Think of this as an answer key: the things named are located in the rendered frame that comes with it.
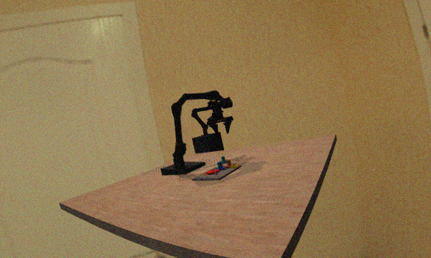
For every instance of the red gear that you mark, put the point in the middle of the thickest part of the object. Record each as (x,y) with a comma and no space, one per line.
(213,172)

